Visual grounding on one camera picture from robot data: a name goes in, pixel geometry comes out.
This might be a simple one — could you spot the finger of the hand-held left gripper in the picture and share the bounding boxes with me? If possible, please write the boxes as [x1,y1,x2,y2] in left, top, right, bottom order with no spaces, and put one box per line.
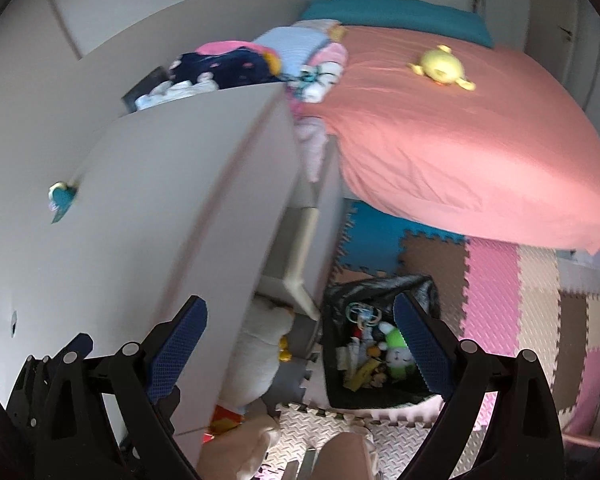
[50,332,95,366]
[5,354,56,443]

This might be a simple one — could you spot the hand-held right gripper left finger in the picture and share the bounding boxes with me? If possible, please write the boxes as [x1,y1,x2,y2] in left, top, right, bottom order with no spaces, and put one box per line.
[36,296,208,480]

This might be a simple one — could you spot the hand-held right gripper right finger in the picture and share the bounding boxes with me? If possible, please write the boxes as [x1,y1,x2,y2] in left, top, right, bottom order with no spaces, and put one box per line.
[394,292,566,480]

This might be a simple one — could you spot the yellow item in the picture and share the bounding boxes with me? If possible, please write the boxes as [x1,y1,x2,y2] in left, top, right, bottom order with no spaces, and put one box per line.
[342,362,381,391]

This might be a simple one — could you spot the black bag-lined bin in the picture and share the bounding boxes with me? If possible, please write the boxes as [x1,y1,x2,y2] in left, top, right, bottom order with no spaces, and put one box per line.
[321,275,442,411]

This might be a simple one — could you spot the teal toy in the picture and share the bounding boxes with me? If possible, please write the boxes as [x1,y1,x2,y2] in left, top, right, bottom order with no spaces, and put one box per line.
[49,181,78,224]

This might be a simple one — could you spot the green white plush toy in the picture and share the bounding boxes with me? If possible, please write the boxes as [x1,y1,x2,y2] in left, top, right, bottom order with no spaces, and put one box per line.
[377,322,416,378]

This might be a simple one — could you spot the red yellow package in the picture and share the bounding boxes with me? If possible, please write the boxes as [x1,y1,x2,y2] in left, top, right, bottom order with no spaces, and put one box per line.
[207,402,246,436]

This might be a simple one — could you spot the large white plush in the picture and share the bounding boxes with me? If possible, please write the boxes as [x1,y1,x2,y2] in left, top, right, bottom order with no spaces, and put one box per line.
[225,296,296,408]

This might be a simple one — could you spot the foam puzzle floor mats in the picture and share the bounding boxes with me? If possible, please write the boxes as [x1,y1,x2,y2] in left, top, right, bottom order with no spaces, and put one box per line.
[275,197,600,480]

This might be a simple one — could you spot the beige plush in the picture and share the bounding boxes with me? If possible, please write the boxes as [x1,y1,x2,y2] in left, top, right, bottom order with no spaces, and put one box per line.
[197,412,281,480]

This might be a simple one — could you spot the person's leg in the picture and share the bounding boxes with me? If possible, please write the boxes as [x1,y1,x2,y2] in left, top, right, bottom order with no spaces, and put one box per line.
[310,430,376,480]

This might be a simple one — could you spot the pink plastic rim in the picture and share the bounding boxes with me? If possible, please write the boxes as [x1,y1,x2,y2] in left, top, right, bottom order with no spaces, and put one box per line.
[562,430,600,448]

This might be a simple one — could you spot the bed with pink sheet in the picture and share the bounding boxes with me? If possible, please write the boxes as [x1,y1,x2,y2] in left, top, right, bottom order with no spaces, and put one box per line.
[322,25,600,261]

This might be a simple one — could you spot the light pink cushion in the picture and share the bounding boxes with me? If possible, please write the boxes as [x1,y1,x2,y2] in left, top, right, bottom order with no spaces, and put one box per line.
[297,116,331,183]

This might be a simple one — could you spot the white clothes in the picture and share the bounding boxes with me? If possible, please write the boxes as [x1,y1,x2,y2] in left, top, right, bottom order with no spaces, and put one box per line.
[134,80,218,111]

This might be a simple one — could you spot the black box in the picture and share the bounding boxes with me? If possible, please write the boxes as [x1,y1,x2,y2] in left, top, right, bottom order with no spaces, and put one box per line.
[121,66,173,112]

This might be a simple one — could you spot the pink printed blanket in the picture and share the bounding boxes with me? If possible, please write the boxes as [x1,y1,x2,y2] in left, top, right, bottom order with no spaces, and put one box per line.
[285,80,311,121]

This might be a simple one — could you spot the yellow plush duck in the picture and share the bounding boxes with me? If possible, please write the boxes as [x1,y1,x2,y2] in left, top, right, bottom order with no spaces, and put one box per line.
[407,45,477,92]

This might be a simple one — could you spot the pink white folded blanket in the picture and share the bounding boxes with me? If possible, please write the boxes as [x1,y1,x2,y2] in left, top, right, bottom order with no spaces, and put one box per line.
[300,42,348,103]

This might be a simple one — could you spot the navy printed cloth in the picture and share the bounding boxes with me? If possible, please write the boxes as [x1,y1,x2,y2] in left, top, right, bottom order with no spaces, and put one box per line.
[170,47,276,86]

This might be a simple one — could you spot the pink plush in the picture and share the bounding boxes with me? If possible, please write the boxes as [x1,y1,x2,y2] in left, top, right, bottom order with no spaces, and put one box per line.
[195,40,261,56]

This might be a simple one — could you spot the light blue blanket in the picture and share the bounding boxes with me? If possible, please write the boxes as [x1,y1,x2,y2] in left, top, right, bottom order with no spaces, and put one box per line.
[260,26,331,78]

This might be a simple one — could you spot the teal pillow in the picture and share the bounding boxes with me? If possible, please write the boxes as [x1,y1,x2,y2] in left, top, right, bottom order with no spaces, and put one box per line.
[300,0,496,50]

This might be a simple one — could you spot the white patterned pillow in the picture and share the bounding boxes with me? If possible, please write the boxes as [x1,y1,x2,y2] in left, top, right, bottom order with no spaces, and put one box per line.
[292,19,343,33]

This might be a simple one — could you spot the white door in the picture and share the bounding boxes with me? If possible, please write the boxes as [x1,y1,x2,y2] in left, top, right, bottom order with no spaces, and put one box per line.
[525,0,581,61]

